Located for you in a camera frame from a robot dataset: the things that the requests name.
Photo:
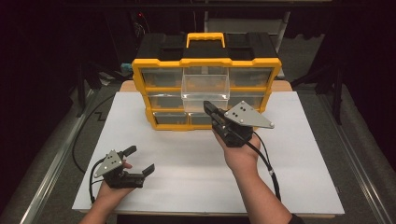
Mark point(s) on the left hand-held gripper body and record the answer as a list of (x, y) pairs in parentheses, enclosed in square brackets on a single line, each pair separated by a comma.
[(109, 163)]

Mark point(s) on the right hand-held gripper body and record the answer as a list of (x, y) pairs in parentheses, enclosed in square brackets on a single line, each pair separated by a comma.
[(246, 116)]

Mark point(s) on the clear plastic drawer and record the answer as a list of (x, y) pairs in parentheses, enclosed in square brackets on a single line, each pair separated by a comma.
[(205, 90)]

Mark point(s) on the yellow black storage organizer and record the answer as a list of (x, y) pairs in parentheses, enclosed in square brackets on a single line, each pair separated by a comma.
[(205, 54)]

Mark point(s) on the person's left hand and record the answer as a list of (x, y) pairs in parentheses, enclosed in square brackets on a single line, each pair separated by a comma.
[(112, 191)]

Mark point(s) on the person's right hand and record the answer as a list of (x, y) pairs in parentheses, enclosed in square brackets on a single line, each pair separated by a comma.
[(241, 155)]

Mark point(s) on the set of clear organizer drawers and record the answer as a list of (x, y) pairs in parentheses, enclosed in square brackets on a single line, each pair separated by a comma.
[(162, 77)]

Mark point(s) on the black metal stand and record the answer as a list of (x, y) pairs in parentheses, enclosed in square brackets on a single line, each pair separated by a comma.
[(81, 90), (336, 93)]

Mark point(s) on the small teal object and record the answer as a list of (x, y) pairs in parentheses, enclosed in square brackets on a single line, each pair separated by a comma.
[(126, 67)]

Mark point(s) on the aluminium floor rail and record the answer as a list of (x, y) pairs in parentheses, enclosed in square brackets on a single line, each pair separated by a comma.
[(59, 158), (355, 168)]

